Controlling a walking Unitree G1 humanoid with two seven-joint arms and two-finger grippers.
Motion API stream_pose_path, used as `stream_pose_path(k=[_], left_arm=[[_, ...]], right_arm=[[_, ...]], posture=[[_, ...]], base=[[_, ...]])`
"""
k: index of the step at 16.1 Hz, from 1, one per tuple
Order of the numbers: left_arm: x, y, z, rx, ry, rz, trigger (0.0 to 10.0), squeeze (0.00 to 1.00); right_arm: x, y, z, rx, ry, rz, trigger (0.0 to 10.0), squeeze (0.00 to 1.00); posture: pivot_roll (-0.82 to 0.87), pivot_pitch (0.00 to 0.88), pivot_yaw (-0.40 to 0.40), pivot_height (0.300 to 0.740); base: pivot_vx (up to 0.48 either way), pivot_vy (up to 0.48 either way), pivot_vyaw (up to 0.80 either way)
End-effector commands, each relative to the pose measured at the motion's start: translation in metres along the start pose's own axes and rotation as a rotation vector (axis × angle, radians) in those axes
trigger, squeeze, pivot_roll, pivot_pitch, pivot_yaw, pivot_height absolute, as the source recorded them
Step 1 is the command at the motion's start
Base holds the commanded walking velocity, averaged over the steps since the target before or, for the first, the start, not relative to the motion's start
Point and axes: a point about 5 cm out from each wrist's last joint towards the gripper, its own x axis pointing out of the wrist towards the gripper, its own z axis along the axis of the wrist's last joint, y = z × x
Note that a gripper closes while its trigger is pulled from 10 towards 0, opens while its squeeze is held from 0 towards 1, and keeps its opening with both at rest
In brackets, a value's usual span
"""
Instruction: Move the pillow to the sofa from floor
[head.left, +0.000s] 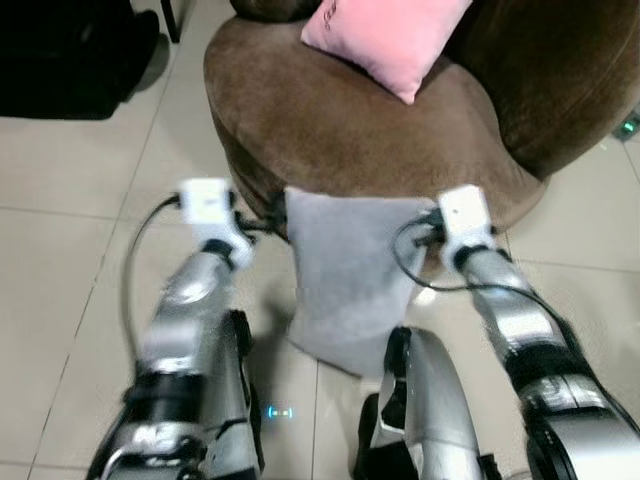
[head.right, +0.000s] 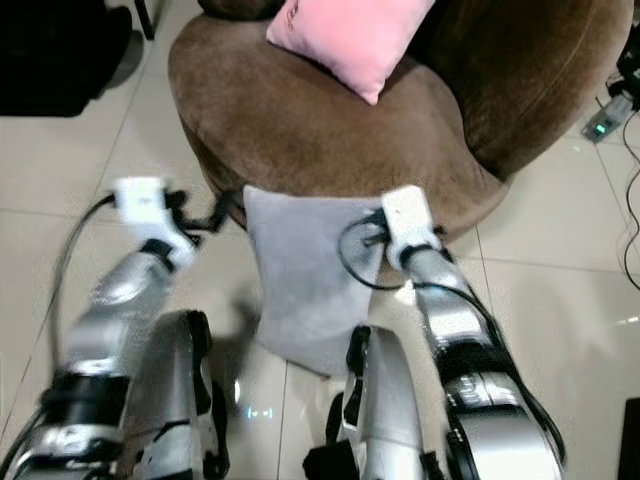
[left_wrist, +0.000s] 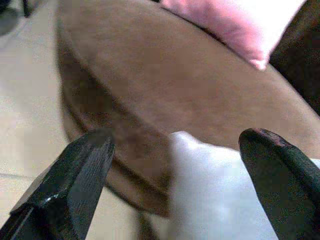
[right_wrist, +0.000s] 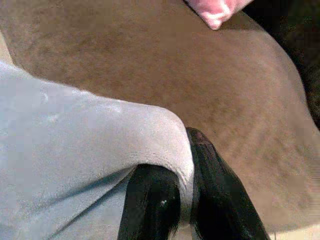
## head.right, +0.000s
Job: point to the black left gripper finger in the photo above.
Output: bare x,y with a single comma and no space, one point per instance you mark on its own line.
220,212

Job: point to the grey pillow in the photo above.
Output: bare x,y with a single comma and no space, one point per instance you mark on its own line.
305,280

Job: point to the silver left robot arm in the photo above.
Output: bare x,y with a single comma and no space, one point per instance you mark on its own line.
110,320

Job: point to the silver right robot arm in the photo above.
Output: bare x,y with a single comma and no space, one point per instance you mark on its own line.
470,340

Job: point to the brown round velvet sofa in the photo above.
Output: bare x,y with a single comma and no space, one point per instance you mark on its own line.
320,135

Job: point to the pink pillow with cartoon print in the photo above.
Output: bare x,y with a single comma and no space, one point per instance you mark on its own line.
355,35

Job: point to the robot right leg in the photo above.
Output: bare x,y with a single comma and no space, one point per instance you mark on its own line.
385,410

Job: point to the robot leg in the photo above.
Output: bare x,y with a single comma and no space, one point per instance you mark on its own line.
175,400
385,410

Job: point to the robot left leg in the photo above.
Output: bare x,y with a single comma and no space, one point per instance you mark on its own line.
175,400

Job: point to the black metal table leg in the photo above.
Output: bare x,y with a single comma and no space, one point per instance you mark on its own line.
143,18

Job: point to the black bag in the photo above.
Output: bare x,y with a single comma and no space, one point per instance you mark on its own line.
60,55

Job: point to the power strip with green light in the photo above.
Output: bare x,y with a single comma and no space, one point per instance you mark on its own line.
608,118

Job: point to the black box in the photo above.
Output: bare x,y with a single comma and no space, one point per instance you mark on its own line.
632,440

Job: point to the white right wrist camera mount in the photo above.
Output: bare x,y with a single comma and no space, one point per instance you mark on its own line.
412,220

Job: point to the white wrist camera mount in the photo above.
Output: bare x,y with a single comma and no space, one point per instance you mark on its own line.
412,220
145,205

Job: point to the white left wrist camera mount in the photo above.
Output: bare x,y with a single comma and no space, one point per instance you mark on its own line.
145,205

